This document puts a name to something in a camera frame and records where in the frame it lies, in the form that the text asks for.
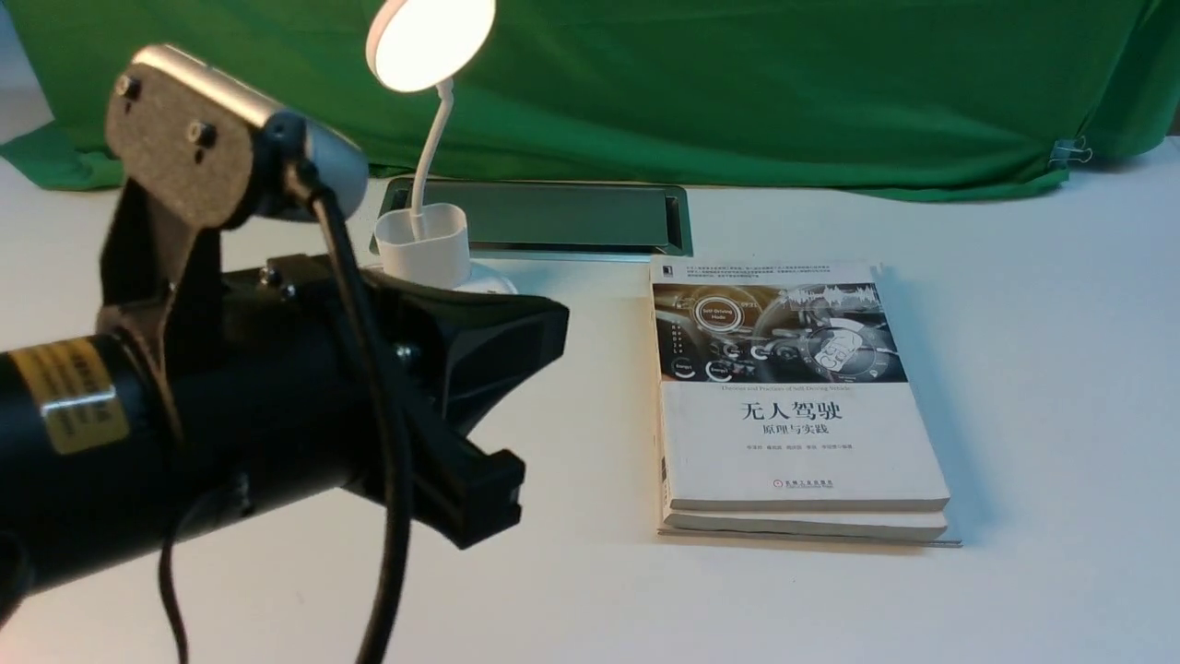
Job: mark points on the metal desk cable grommet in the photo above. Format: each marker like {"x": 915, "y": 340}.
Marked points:
{"x": 549, "y": 220}

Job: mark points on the green backdrop cloth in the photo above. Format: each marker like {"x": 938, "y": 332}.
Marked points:
{"x": 926, "y": 101}

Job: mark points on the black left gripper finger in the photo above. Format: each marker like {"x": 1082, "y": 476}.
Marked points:
{"x": 461, "y": 492}

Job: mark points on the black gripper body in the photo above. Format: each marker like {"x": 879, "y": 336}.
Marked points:
{"x": 235, "y": 402}

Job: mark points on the white desk lamp power strip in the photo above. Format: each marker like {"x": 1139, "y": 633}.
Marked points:
{"x": 412, "y": 46}

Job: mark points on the metal binder clip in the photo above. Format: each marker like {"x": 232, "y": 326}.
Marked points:
{"x": 1069, "y": 151}

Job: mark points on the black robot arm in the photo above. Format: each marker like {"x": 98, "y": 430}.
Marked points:
{"x": 52, "y": 398}

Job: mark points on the bottom white paperback book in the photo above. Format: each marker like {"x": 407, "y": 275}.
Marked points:
{"x": 887, "y": 528}

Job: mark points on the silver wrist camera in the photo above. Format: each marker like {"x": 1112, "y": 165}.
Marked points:
{"x": 209, "y": 146}

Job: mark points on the top white paperback book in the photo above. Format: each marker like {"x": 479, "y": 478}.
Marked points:
{"x": 781, "y": 389}

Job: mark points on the white paperback book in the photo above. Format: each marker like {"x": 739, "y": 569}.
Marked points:
{"x": 781, "y": 389}
{"x": 887, "y": 528}

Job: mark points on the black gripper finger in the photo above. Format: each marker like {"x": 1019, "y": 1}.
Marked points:
{"x": 468, "y": 350}

